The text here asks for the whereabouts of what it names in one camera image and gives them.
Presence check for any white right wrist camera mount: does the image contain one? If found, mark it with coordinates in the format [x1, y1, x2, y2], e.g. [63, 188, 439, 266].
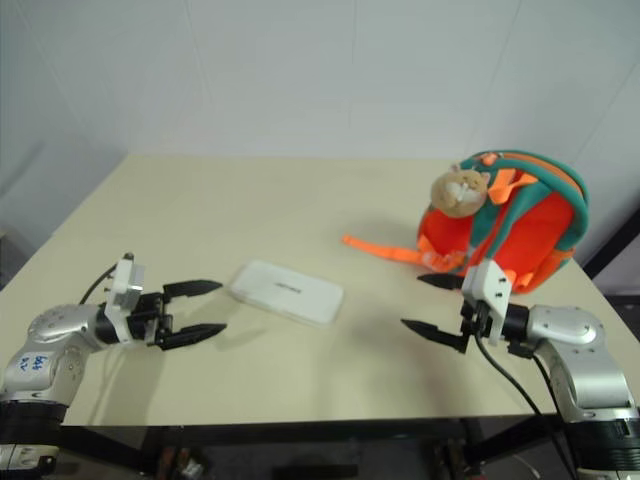
[460, 258, 514, 346]

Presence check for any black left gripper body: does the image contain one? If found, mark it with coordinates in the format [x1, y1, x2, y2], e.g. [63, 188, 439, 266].
[126, 291, 176, 350]

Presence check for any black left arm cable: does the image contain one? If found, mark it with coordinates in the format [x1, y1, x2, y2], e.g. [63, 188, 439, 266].
[77, 264, 119, 306]

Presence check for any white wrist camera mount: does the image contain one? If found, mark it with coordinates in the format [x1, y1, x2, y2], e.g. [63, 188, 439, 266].
[103, 253, 147, 346]
[460, 258, 514, 346]

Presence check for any brown hamster plush toy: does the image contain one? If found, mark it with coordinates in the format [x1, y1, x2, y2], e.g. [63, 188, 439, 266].
[430, 164, 494, 220]

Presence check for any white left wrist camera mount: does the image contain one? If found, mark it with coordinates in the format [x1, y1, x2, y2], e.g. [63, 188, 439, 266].
[103, 253, 147, 346]

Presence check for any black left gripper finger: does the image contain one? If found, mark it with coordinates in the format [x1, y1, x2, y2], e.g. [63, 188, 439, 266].
[161, 323, 229, 350]
[162, 279, 224, 302]

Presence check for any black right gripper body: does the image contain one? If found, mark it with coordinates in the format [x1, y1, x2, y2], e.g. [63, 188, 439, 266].
[459, 297, 494, 347]

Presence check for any black table frame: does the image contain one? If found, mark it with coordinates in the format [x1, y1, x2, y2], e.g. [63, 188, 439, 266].
[58, 413, 584, 480]

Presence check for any orange and green backpack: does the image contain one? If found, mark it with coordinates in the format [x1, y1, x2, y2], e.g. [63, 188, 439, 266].
[341, 150, 592, 296]

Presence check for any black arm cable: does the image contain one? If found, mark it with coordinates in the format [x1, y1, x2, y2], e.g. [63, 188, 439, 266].
[473, 333, 566, 417]
[77, 264, 119, 306]

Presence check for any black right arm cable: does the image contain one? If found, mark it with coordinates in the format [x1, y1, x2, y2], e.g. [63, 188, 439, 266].
[473, 333, 566, 417]

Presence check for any white rectangular box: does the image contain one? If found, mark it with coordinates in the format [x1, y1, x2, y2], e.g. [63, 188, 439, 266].
[225, 258, 346, 329]

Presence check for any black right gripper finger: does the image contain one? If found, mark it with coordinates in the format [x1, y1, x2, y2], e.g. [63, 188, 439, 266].
[400, 318, 472, 355]
[416, 272, 467, 293]

